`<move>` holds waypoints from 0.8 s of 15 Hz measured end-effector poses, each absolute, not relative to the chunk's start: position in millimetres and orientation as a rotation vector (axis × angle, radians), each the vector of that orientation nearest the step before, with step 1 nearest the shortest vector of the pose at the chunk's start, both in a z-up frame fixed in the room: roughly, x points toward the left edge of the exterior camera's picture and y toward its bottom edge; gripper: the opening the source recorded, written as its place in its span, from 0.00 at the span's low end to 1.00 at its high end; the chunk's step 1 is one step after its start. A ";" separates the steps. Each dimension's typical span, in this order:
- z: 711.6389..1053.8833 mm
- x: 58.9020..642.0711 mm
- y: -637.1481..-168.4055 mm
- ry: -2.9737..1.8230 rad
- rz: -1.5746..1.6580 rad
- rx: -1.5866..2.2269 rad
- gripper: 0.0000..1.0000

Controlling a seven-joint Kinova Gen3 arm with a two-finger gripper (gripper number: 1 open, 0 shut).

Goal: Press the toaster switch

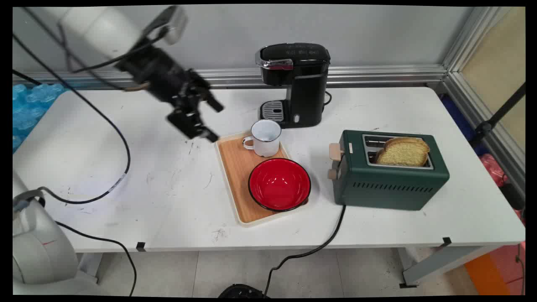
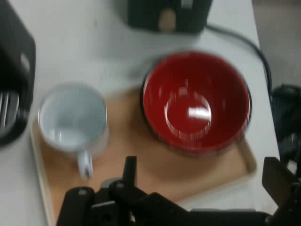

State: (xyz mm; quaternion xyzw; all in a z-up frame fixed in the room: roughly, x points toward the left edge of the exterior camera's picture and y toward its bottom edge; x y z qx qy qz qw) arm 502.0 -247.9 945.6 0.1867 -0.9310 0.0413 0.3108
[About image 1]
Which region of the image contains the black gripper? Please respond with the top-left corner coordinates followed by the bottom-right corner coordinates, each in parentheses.
top-left (115, 44), bottom-right (224, 143)

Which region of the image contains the white enamel mug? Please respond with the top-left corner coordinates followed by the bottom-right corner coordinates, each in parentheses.
top-left (242, 120), bottom-right (282, 158)

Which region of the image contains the wooden serving tray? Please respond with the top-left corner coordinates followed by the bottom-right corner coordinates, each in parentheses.
top-left (215, 131), bottom-right (309, 227)

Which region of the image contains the black coffee machine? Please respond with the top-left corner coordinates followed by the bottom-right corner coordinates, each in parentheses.
top-left (255, 43), bottom-right (331, 129)

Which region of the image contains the red bowl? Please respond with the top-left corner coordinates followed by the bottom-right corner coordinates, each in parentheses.
top-left (248, 158), bottom-right (312, 212)

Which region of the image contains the blue bubble wrap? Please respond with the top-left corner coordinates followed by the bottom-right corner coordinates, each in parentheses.
top-left (13, 83), bottom-right (70, 154)

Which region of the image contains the black round floor object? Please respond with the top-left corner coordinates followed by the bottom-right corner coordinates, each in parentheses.
top-left (218, 284), bottom-right (269, 298)

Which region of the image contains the green toaster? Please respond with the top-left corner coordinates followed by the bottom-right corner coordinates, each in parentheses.
top-left (327, 130), bottom-right (450, 211)

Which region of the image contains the toasted bread slice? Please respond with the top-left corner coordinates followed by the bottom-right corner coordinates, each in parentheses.
top-left (375, 137), bottom-right (431, 167)

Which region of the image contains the black tripod stand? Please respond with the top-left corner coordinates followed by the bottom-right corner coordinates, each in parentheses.
top-left (469, 83), bottom-right (526, 147)

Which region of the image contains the pink plastic bag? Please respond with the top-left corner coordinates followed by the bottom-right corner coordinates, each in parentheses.
top-left (479, 153), bottom-right (510, 188)

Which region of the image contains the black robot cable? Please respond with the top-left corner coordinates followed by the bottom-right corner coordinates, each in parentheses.
top-left (13, 34), bottom-right (131, 205)

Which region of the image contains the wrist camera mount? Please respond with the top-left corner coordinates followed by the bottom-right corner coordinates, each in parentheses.
top-left (143, 6), bottom-right (188, 46)

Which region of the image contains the black base cable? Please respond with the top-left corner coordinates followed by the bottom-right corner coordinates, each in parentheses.
top-left (55, 221), bottom-right (138, 297)

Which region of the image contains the black toaster power cable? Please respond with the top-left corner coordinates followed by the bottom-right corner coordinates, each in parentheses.
top-left (263, 204), bottom-right (347, 297)

